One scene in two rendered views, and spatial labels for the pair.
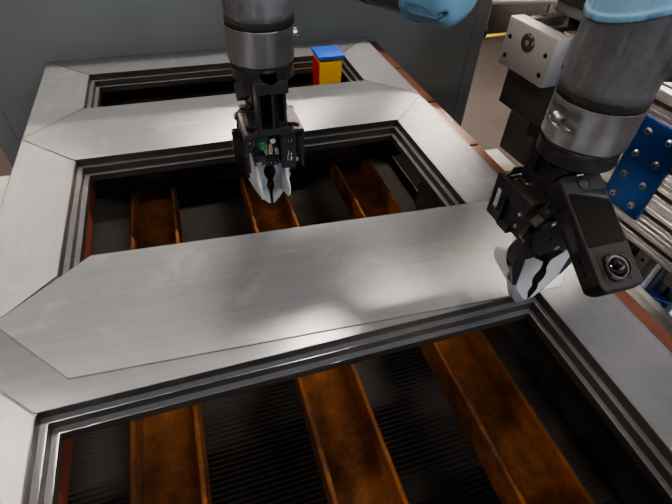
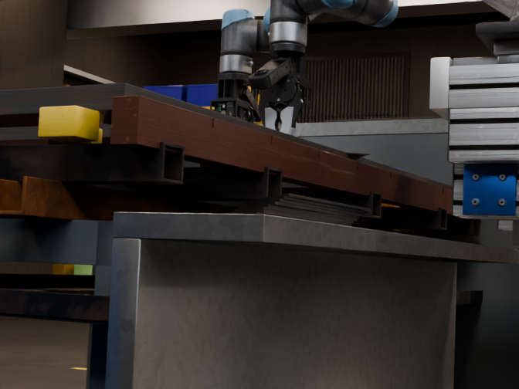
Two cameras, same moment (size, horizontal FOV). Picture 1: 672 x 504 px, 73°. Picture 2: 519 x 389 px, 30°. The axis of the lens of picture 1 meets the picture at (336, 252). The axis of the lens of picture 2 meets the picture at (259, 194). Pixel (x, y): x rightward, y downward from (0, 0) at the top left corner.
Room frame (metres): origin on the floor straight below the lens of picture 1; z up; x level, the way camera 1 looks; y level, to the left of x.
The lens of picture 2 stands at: (-0.94, -1.59, 0.63)
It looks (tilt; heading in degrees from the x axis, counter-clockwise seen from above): 4 degrees up; 47
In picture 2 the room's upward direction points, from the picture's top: 2 degrees clockwise
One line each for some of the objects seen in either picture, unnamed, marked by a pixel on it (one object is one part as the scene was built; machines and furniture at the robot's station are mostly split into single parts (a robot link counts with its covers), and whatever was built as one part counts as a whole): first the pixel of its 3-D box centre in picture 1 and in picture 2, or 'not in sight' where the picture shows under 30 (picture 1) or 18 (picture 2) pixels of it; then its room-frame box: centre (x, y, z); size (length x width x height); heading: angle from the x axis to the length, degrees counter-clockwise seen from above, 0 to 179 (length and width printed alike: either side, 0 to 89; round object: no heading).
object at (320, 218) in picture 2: not in sight; (279, 212); (0.01, -0.60, 0.70); 0.39 x 0.12 x 0.04; 20
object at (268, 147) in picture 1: (267, 113); (232, 101); (0.51, 0.09, 1.00); 0.09 x 0.08 x 0.12; 20
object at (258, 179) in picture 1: (261, 184); not in sight; (0.51, 0.11, 0.89); 0.06 x 0.03 x 0.09; 20
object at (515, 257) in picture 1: (528, 251); (271, 106); (0.36, -0.21, 0.94); 0.05 x 0.02 x 0.09; 110
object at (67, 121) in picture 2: not in sight; (69, 124); (-0.28, -0.51, 0.79); 0.06 x 0.05 x 0.04; 110
